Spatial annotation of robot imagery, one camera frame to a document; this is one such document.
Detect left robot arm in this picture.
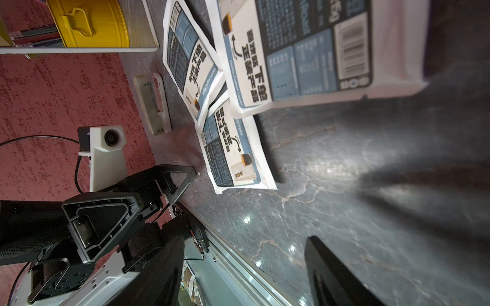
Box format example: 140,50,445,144
1,164,196,305

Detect pens in bucket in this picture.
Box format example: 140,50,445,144
9,24,65,48

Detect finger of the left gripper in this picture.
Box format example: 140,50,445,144
62,193,144,264
152,163,199,223

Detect yellow pen bucket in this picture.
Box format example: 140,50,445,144
47,0,130,48

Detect white frame wooden shelf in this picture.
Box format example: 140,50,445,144
1,1,159,55

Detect beige eraser block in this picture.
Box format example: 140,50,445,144
133,73,172,136

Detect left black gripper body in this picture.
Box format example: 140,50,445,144
111,168,172,230

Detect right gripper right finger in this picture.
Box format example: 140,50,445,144
304,236,384,305

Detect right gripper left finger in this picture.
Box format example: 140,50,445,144
107,237,185,305

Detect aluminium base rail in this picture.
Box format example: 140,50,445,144
183,204,299,305

